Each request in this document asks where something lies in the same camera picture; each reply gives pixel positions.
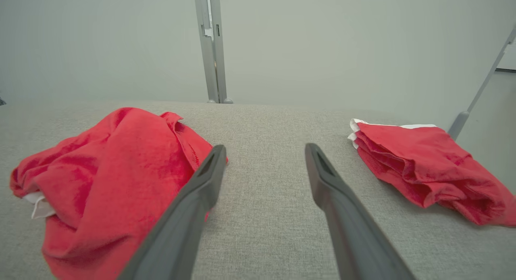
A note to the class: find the red basketball jersey white sleeves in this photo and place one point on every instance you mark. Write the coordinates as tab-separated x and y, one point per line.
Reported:
113	171

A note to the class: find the grey slanted metal bar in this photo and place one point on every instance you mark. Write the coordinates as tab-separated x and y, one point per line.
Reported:
459	124

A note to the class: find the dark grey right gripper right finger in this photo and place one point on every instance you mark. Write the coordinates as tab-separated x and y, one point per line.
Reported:
358	247

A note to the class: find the grey metal frame post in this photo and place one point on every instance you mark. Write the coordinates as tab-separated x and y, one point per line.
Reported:
213	70

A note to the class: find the red shorts with white stripes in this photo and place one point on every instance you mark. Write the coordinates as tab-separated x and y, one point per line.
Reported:
427	163

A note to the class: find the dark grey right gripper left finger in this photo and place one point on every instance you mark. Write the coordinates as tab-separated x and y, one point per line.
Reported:
173	239

